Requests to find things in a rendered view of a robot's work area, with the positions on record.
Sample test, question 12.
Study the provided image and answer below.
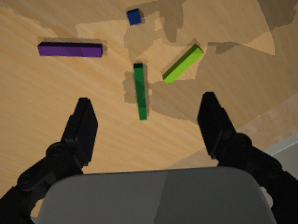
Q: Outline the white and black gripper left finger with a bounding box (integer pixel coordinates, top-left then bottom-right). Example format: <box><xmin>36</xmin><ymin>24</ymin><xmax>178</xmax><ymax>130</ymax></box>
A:
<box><xmin>0</xmin><ymin>97</ymin><xmax>98</xmax><ymax>224</ymax></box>

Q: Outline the small blue block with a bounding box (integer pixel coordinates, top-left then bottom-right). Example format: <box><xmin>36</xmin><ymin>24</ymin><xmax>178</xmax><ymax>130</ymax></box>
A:
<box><xmin>127</xmin><ymin>8</ymin><xmax>141</xmax><ymax>26</ymax></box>

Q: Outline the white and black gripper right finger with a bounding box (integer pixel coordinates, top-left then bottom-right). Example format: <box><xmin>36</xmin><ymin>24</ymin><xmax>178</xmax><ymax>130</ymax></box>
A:
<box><xmin>197</xmin><ymin>92</ymin><xmax>298</xmax><ymax>224</ymax></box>

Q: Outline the purple rod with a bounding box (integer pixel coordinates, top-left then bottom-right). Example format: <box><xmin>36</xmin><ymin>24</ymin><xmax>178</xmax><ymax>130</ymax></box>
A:
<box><xmin>37</xmin><ymin>42</ymin><xmax>103</xmax><ymax>58</ymax></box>

